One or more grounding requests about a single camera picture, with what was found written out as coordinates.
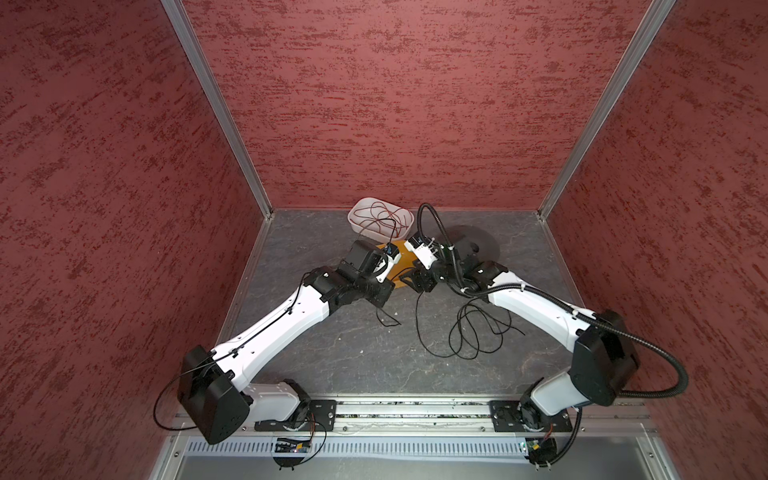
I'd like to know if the black cable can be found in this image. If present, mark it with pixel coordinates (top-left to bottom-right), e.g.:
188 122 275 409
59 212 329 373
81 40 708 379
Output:
375 263 526 361

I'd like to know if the dark grey cable spool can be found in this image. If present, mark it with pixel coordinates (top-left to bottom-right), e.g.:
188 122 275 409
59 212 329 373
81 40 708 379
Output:
446 225 500 263

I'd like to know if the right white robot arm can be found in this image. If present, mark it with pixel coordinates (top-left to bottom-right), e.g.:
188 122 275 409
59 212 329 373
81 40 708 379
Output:
400 261 639 432

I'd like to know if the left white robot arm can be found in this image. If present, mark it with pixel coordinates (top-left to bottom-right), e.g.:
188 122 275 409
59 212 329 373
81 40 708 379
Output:
177 267 395 445

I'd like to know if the yellow plastic tray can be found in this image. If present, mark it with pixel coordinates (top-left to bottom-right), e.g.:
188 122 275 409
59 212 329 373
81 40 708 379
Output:
387 240 417 289

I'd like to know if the black corrugated conduit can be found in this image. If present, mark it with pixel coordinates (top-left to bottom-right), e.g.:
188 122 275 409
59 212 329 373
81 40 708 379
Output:
416 202 691 400

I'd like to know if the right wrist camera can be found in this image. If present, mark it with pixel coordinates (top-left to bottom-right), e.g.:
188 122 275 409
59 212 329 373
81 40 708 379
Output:
405 235 437 270

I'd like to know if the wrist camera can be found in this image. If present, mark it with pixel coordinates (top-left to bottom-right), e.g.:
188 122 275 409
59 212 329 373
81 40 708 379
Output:
405 235 437 270
345 240 401 283

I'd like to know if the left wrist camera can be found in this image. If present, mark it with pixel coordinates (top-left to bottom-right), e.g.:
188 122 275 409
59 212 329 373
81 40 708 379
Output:
345 240 401 283

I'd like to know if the aluminium mounting rail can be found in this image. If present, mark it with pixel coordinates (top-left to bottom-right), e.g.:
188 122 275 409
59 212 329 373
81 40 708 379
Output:
312 395 658 437

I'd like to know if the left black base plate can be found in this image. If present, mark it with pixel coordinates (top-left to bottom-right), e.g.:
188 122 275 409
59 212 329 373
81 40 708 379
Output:
253 399 338 433

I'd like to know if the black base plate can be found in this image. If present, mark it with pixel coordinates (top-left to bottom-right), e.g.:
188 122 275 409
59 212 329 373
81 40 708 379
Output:
253 399 338 433
488 400 573 434

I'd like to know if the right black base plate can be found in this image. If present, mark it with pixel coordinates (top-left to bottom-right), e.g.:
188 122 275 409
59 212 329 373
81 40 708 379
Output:
488 400 573 434

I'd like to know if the right aluminium corner post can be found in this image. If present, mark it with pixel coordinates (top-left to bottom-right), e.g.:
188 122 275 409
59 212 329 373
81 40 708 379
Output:
538 0 676 224

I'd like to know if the aluminium corner post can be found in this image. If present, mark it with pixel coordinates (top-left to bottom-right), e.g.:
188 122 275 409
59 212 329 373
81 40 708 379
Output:
161 0 274 221
538 0 676 224

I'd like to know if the left aluminium corner post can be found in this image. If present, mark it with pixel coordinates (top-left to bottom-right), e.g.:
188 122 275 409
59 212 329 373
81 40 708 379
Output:
161 0 274 221

